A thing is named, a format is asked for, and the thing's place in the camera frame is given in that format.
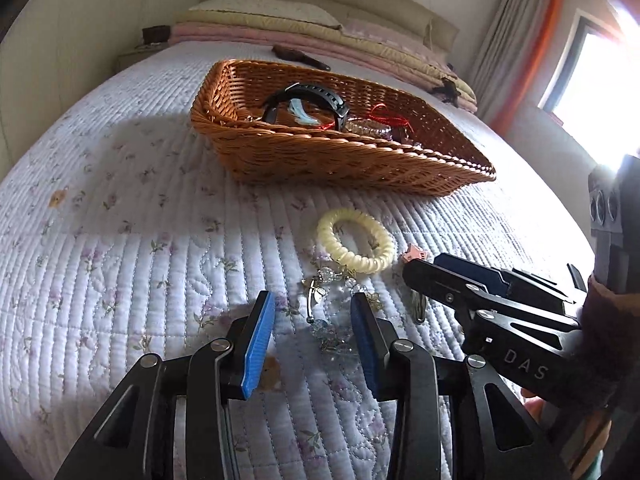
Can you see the pink checked pillow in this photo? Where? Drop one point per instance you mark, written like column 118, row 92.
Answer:
column 380, row 35

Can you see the dark brown hair clip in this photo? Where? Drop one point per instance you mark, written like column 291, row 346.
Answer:
column 300, row 56

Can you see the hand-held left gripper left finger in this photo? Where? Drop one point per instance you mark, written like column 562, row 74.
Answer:
column 257, row 345

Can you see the folded pink blanket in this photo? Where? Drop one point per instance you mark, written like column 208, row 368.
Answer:
column 250, row 37

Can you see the light blue hair clip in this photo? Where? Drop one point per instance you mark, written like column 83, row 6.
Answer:
column 302, row 112

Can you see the white floral quilt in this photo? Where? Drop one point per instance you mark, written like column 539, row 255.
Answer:
column 150, row 210

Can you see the grey curtain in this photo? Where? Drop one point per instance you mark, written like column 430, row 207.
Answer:
column 510, row 35

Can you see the cream floral pillow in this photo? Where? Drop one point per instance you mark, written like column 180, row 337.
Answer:
column 260, row 12

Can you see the dark box on nightstand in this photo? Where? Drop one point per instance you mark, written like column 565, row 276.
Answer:
column 156, row 34

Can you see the small black stand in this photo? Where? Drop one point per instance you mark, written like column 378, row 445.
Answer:
column 446, row 91

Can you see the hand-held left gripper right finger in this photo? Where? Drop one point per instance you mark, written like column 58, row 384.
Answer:
column 364, row 350

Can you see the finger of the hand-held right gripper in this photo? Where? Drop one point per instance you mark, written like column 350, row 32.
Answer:
column 440, row 280
column 475, row 270

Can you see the person's right forearm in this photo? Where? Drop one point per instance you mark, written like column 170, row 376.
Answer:
column 607, row 340

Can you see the window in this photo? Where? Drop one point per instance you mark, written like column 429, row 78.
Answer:
column 600, row 75

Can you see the white nightstand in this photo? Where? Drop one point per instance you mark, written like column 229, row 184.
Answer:
column 142, row 56

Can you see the black wristwatch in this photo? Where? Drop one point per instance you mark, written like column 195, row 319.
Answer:
column 320, row 92

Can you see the brown wicker basket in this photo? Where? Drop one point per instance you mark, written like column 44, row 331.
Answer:
column 310, row 160

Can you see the pink snap hair clip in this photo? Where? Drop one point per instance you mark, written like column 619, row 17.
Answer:
column 419, row 307

